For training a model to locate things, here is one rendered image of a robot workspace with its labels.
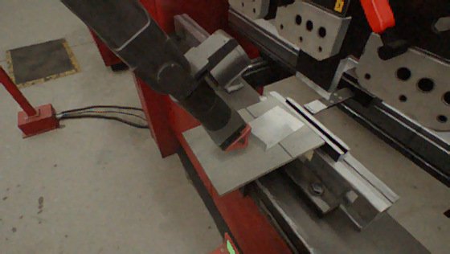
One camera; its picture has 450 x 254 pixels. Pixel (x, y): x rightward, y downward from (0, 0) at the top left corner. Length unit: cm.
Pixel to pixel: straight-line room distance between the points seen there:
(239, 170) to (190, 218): 108
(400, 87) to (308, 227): 34
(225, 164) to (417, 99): 32
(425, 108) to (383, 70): 7
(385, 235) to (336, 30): 43
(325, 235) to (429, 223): 136
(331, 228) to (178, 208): 112
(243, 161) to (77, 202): 144
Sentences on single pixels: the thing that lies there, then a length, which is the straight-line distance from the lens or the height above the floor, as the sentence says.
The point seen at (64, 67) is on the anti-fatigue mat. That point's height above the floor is 1.
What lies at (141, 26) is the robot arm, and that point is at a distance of 29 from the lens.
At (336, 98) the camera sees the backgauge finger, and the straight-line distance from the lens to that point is 69.
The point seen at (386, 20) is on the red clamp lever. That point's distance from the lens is 36.
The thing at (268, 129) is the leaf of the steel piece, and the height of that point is 100.
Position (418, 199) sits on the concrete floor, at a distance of 198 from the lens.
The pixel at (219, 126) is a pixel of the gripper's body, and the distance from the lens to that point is 42.
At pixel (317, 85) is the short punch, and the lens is 56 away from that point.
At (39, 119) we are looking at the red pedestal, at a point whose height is 12.
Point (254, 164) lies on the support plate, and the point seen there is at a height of 100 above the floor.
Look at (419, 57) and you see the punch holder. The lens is 39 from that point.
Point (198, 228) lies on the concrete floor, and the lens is 152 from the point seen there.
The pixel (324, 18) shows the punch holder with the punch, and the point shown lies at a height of 124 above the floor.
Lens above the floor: 140
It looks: 46 degrees down
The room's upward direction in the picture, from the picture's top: straight up
